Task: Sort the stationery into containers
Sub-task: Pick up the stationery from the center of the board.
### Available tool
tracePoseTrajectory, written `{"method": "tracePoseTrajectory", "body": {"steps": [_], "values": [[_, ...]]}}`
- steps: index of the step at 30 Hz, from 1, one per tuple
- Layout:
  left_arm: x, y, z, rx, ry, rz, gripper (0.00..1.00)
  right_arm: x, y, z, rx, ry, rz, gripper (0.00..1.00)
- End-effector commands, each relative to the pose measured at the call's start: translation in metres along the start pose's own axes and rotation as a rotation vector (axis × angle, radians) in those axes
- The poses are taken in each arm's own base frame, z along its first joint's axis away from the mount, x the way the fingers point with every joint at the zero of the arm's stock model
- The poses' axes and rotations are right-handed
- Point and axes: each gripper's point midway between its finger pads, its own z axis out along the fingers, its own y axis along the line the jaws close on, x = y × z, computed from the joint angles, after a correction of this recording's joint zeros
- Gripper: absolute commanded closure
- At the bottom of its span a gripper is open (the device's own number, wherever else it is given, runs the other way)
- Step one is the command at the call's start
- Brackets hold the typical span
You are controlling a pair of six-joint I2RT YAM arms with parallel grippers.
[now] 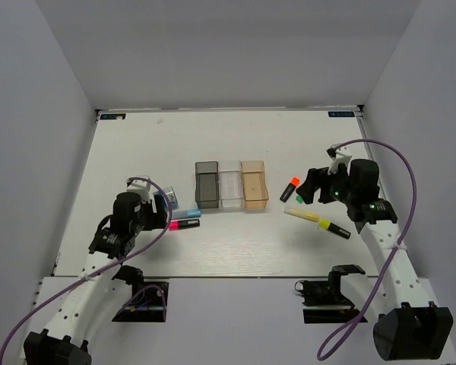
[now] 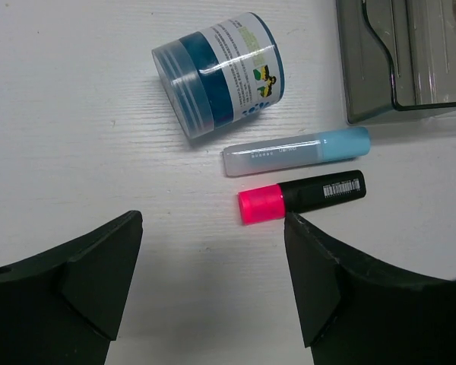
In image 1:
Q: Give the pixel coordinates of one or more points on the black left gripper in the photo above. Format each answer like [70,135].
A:
[161,213]

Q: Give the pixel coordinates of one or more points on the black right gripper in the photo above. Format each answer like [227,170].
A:
[315,177]

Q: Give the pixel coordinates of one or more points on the pink black highlighter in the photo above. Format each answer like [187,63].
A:
[184,224]

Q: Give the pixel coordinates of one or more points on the orange black highlighter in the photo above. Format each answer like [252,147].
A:
[291,187]

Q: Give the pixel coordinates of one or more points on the blue highlighter pen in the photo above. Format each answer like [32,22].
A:
[186,214]

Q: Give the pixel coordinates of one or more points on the yellow black highlighter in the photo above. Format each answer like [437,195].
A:
[333,228]

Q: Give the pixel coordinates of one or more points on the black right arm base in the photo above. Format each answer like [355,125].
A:
[323,302]

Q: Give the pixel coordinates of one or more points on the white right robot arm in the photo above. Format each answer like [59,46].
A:
[407,324]

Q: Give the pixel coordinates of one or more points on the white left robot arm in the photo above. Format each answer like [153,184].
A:
[107,286]

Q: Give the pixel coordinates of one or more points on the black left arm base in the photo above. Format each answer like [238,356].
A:
[148,300]

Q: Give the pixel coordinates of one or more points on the dark grey plastic container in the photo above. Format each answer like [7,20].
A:
[207,194]

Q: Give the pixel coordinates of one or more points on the orange plastic container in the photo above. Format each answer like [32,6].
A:
[254,186]

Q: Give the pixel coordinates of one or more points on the right corner label sticker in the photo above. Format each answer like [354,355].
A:
[341,114]

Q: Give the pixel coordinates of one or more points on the corner label sticker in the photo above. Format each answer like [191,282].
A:
[341,114]
[112,116]

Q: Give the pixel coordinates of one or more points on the clear plastic container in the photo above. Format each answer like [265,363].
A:
[230,181]

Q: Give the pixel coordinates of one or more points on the left corner label sticker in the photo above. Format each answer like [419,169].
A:
[112,116]

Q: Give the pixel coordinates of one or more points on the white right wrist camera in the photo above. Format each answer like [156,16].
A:
[338,155]

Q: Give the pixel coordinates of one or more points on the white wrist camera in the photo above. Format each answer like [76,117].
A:
[338,155]
[141,186]

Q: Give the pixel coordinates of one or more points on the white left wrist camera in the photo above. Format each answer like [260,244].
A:
[141,186]

